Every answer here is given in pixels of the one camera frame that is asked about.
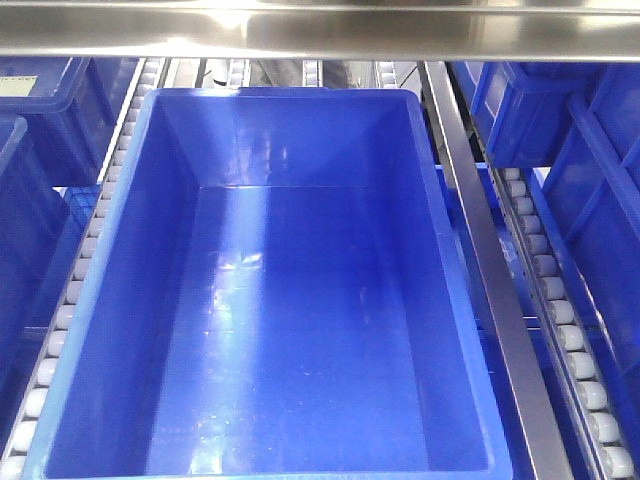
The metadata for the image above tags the steel shelf front beam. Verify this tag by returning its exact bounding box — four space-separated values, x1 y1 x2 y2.
1 1 639 62

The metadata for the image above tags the large blue bin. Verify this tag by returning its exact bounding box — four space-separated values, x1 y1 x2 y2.
24 88 513 479

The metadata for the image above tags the left roller track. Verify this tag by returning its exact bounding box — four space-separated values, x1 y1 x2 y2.
1 57 171 479

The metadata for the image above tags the roller track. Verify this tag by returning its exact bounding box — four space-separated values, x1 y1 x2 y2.
490 168 639 479
1 57 171 479

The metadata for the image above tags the blue bin right neighbour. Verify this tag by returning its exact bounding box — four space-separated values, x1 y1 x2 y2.
543 63 639 406

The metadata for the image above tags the blue bin neighbour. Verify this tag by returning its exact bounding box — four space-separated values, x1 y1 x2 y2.
1 114 68 384
543 63 639 406

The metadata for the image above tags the blue bin left neighbour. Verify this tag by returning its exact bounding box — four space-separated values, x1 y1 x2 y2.
1 114 68 384

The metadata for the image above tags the right roller track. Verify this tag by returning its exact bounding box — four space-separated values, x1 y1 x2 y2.
490 168 639 479

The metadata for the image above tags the steel divider rail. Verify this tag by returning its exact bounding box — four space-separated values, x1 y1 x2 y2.
418 61 573 479

